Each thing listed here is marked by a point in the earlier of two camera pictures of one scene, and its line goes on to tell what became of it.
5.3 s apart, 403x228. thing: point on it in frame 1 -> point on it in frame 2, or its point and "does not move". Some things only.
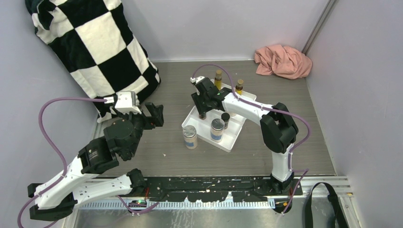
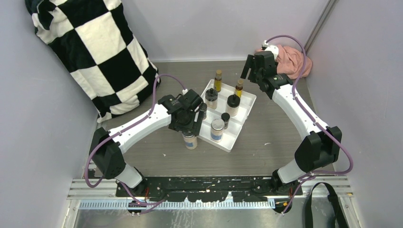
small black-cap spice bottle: [225, 117] does not move
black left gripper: [157, 119] -> [193, 127]
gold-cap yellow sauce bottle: [218, 79] does not move
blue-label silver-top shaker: [189, 133] does not move
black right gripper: [196, 99] -> [248, 64]
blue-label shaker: [217, 125] does not move
